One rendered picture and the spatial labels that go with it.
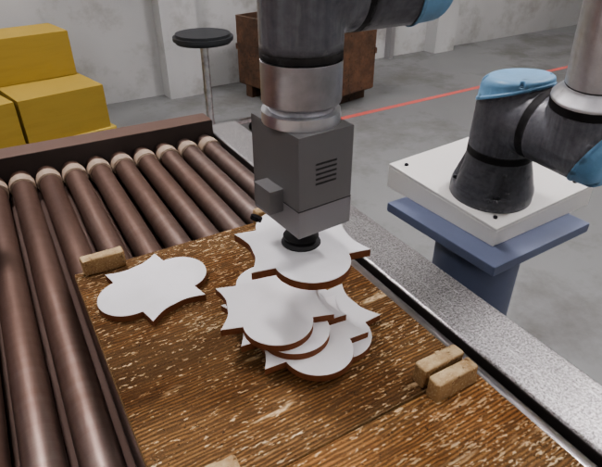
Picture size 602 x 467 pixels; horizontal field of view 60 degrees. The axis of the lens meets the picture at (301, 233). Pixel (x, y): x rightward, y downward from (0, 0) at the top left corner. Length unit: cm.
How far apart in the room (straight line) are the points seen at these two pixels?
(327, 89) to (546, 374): 42
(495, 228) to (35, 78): 340
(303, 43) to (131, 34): 425
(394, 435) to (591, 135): 52
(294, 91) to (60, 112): 323
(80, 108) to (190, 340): 312
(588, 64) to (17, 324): 83
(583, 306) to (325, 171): 202
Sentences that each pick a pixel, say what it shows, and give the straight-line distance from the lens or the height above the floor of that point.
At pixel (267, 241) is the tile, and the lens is 57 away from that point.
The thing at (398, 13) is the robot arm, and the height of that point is 129.
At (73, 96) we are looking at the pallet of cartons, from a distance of 366.
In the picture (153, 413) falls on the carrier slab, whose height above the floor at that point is 94.
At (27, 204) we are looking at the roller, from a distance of 106.
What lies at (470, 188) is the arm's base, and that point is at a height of 95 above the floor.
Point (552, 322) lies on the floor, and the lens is 229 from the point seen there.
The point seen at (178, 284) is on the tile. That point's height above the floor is 95.
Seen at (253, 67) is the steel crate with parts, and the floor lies 27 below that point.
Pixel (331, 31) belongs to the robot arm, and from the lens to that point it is 46.
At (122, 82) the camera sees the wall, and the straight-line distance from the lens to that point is 473.
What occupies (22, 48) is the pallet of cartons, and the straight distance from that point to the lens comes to 390.
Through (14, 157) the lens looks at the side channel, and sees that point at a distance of 121.
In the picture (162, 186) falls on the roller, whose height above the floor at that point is 91.
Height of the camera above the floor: 137
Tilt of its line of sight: 32 degrees down
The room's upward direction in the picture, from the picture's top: straight up
